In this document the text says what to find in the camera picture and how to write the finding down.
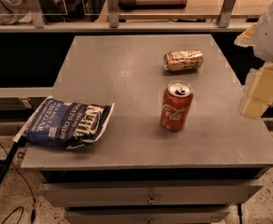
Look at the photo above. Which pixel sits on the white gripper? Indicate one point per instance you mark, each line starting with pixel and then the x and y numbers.
pixel 271 36

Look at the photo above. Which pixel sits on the black metal leg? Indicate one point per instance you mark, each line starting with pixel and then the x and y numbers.
pixel 9 159

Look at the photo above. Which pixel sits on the metal bracket post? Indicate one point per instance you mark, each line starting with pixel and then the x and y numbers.
pixel 36 12
pixel 113 13
pixel 224 16

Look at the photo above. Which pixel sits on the blue potato chips bag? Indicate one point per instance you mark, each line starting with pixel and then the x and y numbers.
pixel 57 124

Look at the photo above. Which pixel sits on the red Coca-Cola can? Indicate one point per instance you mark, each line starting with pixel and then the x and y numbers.
pixel 176 103

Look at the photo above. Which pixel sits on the upper grey drawer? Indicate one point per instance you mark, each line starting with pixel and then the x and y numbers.
pixel 169 192

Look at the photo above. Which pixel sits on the left metal bracket post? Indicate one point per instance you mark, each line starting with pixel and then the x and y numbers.
pixel 36 12

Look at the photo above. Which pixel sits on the middle metal bracket post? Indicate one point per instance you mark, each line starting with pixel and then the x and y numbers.
pixel 113 13

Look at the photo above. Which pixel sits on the orange soda can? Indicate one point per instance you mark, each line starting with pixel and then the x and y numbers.
pixel 182 60

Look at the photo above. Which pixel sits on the lower grey drawer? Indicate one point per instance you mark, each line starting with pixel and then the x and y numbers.
pixel 148 216

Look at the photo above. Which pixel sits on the right metal bracket post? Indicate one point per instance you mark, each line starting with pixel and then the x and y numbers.
pixel 224 16

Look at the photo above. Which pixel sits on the grey drawer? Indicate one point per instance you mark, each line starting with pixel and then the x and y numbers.
pixel 148 216
pixel 169 192

